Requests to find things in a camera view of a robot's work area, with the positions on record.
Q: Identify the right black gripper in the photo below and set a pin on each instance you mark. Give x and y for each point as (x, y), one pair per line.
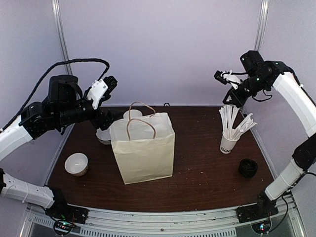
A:
(232, 92)

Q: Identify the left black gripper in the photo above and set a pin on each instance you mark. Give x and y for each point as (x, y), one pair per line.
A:
(107, 119)

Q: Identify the cream paper bag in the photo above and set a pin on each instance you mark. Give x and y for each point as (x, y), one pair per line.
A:
(144, 147)

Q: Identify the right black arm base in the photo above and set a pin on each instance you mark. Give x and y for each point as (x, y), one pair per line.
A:
(252, 213)

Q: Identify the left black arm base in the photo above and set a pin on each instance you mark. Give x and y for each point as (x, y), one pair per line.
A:
(64, 211)

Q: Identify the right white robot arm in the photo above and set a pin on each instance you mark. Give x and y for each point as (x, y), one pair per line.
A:
(264, 76)

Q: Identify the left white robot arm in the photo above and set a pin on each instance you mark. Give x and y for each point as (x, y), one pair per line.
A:
(65, 104)

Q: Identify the stack of paper cups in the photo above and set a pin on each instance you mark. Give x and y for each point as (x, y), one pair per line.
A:
(130, 114)

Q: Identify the white scalloped bowl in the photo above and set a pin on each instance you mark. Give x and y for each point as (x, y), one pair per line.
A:
(103, 136)

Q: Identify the white cup holding straws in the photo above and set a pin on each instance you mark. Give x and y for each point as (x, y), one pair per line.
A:
(227, 145)

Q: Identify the white round bowl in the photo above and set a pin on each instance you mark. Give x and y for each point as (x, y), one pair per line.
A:
(76, 164)

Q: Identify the stack of black lids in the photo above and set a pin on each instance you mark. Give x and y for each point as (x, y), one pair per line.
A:
(247, 168)

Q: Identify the aluminium front rail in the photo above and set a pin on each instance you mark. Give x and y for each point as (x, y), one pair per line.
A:
(222, 222)

